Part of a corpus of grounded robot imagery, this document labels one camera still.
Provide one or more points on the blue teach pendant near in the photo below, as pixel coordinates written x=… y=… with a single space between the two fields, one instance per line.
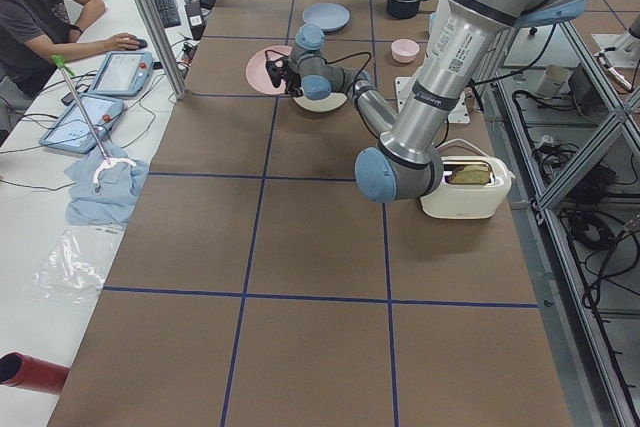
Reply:
x=71 y=133

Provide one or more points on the blue teach pendant far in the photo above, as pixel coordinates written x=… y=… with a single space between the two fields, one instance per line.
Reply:
x=123 y=74

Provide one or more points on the cream plate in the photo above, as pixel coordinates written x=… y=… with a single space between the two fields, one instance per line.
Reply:
x=328 y=104

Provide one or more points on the pink bowl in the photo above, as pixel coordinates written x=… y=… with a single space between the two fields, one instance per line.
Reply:
x=404 y=51

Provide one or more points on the toast slices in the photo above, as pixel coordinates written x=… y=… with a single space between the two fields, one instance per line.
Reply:
x=470 y=174

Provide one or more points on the cream toaster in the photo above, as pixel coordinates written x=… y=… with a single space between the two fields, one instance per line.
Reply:
x=468 y=201

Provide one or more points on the black keyboard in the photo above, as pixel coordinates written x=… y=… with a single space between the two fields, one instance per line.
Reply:
x=168 y=12

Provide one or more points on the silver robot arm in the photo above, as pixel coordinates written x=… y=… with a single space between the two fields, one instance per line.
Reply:
x=405 y=164

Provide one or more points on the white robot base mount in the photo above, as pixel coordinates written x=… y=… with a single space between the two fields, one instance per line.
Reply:
x=456 y=108

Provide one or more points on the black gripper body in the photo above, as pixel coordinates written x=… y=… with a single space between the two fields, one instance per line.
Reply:
x=291 y=81

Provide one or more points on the red tube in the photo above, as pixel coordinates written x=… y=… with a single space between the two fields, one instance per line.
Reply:
x=29 y=373

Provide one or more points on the clear plastic bag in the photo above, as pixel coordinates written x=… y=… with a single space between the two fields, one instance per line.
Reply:
x=76 y=269

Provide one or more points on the pink plate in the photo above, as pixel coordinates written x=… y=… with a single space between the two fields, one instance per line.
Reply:
x=256 y=72

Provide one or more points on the light blue cloth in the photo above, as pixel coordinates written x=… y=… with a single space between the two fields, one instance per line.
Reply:
x=113 y=200

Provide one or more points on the light blue cup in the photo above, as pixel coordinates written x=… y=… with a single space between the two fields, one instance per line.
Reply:
x=432 y=23

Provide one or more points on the blue plate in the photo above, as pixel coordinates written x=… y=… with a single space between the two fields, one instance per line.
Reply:
x=329 y=17

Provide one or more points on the black computer mouse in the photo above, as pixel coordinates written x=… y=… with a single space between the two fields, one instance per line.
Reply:
x=134 y=44

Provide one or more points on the seated person in grey shirt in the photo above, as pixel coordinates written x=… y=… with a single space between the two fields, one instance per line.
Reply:
x=32 y=31

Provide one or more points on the grey aluminium frame post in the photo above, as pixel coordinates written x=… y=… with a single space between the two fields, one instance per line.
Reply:
x=157 y=35

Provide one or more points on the black box with label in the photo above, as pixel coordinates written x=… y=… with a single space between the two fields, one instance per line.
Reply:
x=195 y=19

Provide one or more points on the blue teach pendant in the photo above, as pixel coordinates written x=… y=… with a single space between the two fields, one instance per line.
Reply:
x=123 y=74
x=71 y=133

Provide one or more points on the grabber stick with green handle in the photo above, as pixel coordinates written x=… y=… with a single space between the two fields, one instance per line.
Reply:
x=108 y=161

